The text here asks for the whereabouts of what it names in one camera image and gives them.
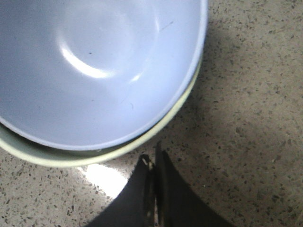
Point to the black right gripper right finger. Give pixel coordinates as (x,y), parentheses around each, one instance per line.
(177,204)

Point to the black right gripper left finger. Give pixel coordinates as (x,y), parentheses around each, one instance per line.
(135,204)

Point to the green bowl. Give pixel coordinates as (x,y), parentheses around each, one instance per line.
(41,155)

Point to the blue bowl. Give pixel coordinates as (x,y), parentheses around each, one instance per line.
(91,74)

